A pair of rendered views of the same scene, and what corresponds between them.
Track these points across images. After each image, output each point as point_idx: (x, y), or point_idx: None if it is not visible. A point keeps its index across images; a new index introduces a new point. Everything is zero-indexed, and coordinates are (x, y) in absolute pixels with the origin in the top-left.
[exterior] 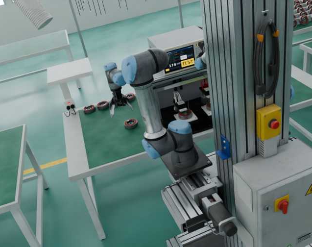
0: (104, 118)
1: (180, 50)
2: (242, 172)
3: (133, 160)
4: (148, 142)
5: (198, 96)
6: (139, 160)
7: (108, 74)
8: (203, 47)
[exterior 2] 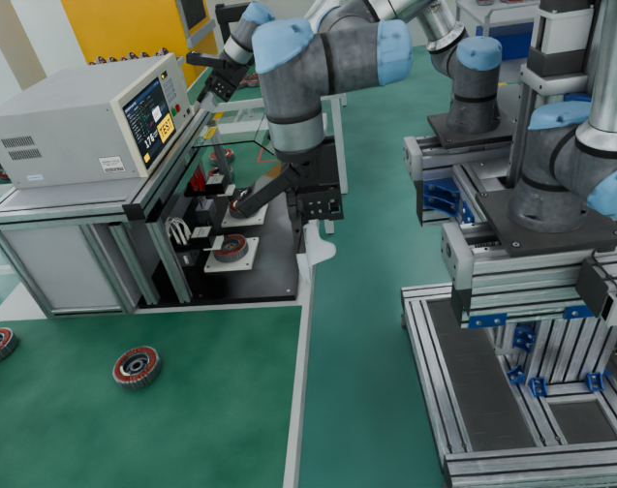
0: (8, 446)
1: (146, 95)
2: None
3: (303, 407)
4: None
5: (177, 222)
6: (305, 393)
7: (324, 62)
8: (212, 57)
